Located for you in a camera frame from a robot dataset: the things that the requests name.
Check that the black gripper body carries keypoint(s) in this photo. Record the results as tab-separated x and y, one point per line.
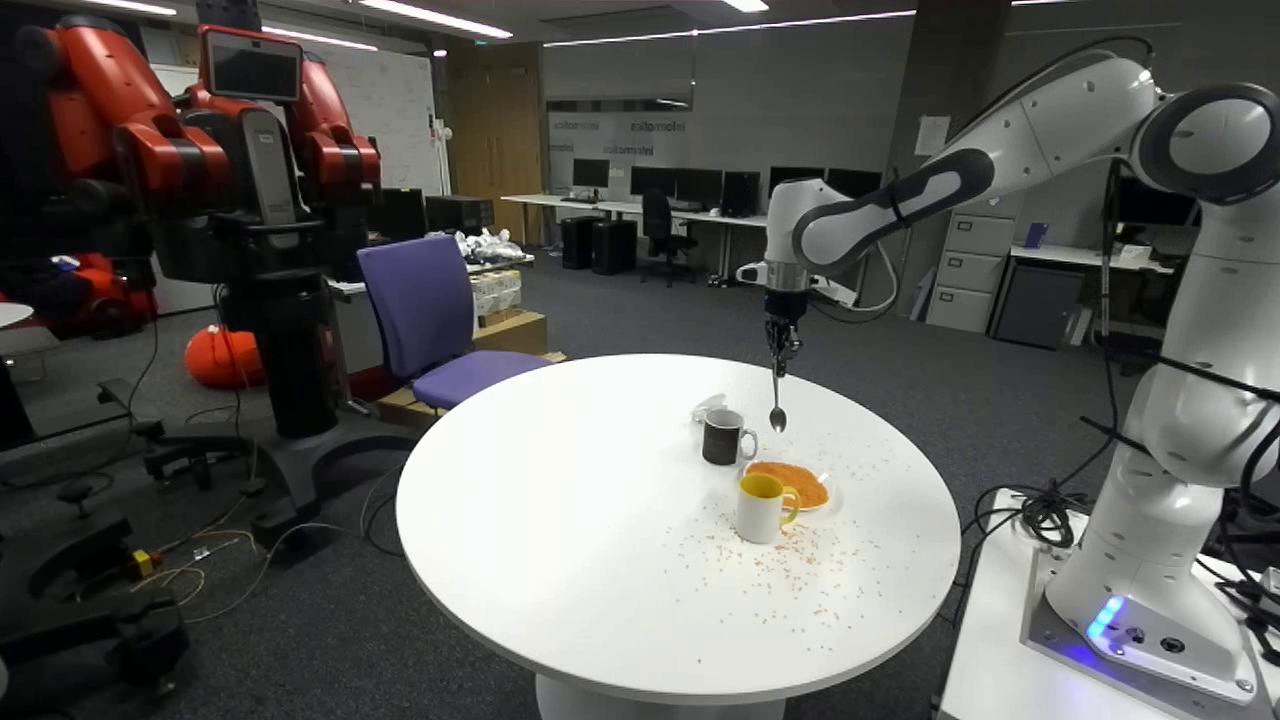
785	310

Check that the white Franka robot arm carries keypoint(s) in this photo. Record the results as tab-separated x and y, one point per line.
1226	307

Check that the black mug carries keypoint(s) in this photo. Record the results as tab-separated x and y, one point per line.
723	440

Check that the white mug yellow inside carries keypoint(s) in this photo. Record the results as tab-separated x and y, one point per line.
760	515

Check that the black computer monitor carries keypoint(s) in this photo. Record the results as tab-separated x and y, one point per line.
591	174
698	188
852	179
654	183
742	193
794	174

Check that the black office chair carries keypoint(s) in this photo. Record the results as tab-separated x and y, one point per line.
667	226

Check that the white file cabinet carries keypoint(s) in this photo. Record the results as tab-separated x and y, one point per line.
960	287

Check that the white paper notice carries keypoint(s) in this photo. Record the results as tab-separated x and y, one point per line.
934	134

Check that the large cardboard box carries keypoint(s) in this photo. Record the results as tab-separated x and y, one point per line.
512	334

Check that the long office desk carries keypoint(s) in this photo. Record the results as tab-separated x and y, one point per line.
545	202

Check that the dark side desk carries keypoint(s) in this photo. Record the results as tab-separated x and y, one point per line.
1053	307

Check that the white printed carton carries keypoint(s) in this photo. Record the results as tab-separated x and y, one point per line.
497	294

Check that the ceiling light strip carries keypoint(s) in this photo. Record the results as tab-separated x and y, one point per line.
320	39
433	16
746	6

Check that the brown wooden door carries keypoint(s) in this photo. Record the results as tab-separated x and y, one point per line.
497	146

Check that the white robot mounting platform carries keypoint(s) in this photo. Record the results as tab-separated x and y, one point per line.
994	642

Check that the purple office chair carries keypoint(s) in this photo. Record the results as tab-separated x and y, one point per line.
420	303

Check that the white whiteboard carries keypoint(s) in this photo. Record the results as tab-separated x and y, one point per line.
403	123

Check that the orange pumpkin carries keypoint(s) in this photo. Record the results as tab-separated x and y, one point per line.
224	361

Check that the black wheeled floor base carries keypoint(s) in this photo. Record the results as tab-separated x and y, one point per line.
83	572

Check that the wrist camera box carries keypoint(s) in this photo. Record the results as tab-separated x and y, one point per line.
835	291

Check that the white table pedestal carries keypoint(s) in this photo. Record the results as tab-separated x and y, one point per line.
654	701

